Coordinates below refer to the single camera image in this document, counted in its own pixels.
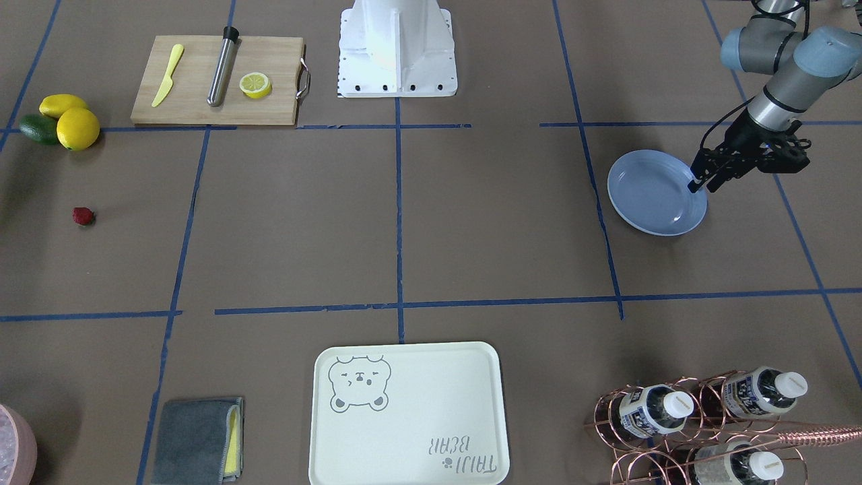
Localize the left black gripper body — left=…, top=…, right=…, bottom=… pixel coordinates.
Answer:
left=717, top=110, right=811, bottom=174

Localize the blue plate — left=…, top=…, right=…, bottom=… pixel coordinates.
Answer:
left=606, top=150, right=708, bottom=237

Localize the red strawberry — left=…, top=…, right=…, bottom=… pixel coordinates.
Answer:
left=73, top=207, right=96, bottom=226

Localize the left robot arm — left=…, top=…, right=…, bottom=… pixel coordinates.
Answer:
left=688, top=1, right=861, bottom=193

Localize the tea bottle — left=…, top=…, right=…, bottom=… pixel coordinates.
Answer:
left=595, top=384, right=696, bottom=447
left=698, top=366, right=809, bottom=422
left=686, top=440, right=785, bottom=484

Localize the tea bottle middle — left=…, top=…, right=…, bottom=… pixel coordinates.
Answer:
left=595, top=384, right=696, bottom=447

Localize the tea bottle back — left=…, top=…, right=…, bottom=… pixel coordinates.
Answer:
left=686, top=440, right=785, bottom=484

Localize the cream bear tray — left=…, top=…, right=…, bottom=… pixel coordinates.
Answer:
left=308, top=342, right=510, bottom=484

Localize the wooden cutting board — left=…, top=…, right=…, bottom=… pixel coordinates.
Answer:
left=131, top=36, right=305, bottom=127

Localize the lemon half slice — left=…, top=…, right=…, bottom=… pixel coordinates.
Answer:
left=239, top=73, right=272, bottom=99

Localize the steel cylinder muddler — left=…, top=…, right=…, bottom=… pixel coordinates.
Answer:
left=207, top=26, right=239, bottom=108

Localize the yellow plastic knife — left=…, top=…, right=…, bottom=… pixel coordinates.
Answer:
left=151, top=44, right=185, bottom=108

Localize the grey folded cloth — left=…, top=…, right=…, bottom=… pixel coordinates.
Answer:
left=150, top=396, right=245, bottom=484

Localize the large yellow lemon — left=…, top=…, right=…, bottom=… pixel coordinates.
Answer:
left=57, top=107, right=101, bottom=151

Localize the green lime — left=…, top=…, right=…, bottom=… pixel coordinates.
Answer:
left=18, top=114, right=61, bottom=146

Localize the pink bowl of ice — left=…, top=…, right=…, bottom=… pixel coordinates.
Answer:
left=1, top=405, right=38, bottom=484

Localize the copper wire bottle rack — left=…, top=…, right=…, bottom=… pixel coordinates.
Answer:
left=584, top=370, right=810, bottom=484

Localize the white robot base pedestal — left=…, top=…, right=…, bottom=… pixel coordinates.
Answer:
left=337, top=1, right=459, bottom=98

